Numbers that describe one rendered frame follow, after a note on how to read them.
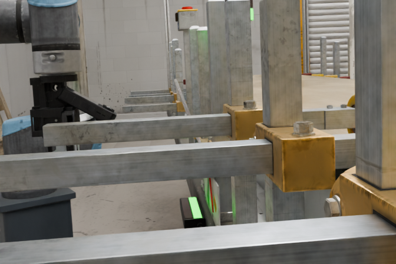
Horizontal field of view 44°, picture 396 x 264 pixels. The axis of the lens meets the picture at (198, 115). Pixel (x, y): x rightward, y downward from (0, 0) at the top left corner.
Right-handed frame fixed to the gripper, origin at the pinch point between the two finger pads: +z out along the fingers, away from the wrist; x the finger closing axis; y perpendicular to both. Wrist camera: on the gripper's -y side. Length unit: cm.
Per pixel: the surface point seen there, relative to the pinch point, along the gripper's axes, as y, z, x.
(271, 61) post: -28, -21, 48
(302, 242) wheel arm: -23, -13, 76
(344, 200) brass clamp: -27, -13, 69
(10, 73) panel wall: 197, -14, -663
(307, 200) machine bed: -50, 11, -9
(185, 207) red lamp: -22.2, 12.4, -14.2
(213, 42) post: -28.8, -25.2, -2.4
